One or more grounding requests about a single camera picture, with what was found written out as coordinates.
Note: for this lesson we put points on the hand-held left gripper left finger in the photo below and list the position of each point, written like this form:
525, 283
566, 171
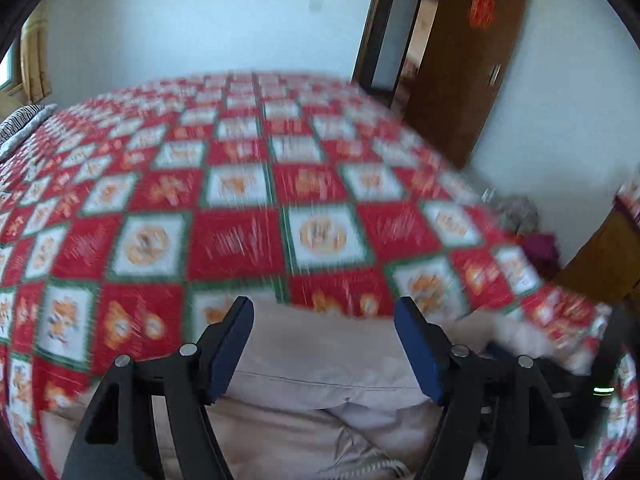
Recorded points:
227, 355

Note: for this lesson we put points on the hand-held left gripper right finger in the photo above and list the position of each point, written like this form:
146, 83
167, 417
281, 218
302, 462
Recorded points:
422, 355

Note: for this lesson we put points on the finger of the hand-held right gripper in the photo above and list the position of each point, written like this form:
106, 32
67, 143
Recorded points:
492, 351

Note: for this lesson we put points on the beige padded jacket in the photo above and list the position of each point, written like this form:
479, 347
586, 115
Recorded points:
310, 360

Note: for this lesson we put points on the brown wooden cabinet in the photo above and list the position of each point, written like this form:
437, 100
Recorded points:
605, 255

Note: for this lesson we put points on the maroon cloth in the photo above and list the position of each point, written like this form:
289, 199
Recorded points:
542, 255

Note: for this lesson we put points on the grey cloth pile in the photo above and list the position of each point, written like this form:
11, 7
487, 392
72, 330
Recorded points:
517, 212

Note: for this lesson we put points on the red checked printed blanket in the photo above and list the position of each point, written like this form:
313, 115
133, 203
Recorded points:
240, 195

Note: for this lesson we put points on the brown wooden door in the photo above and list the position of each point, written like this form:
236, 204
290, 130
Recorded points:
465, 75

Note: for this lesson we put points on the striped pillow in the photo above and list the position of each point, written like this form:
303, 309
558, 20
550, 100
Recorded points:
20, 122

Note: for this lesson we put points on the red paper door decoration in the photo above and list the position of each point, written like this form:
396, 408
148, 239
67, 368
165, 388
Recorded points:
481, 10

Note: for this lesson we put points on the yellow curtain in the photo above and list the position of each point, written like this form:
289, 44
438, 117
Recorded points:
35, 60

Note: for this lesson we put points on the window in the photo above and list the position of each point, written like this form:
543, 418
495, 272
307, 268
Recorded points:
7, 72

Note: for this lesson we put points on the dark door frame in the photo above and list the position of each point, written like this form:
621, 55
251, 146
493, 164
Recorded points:
377, 35

